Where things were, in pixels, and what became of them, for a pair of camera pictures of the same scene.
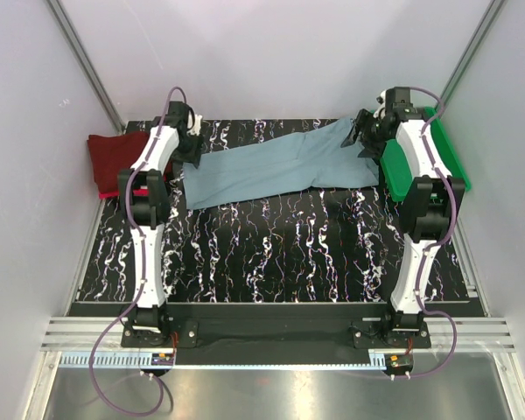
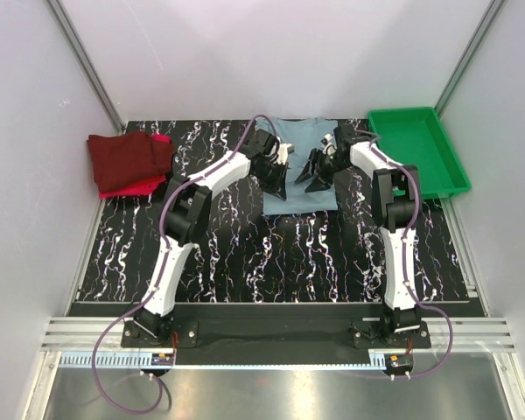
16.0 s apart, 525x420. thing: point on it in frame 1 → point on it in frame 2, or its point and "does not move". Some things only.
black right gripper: (363, 120) → (318, 184)
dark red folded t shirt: (111, 153) does not move
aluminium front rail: (84, 333) does not move
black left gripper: (193, 155) → (276, 188)
